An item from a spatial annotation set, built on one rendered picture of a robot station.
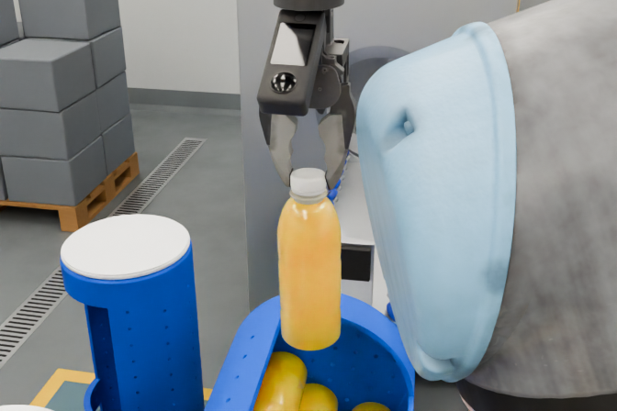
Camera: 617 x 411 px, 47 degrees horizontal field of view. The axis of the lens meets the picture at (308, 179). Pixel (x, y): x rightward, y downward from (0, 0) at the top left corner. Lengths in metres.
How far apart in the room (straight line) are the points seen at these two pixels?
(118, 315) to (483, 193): 1.38
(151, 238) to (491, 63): 1.44
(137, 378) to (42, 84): 2.30
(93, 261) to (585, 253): 1.40
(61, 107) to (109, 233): 2.12
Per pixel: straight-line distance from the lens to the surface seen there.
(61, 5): 4.05
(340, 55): 0.73
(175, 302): 1.59
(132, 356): 1.62
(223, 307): 3.23
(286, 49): 0.69
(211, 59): 5.56
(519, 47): 0.24
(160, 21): 5.64
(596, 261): 0.23
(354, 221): 1.91
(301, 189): 0.76
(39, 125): 3.83
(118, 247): 1.62
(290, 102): 0.65
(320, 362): 1.13
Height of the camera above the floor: 1.81
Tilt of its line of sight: 24 degrees down
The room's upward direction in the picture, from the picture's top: straight up
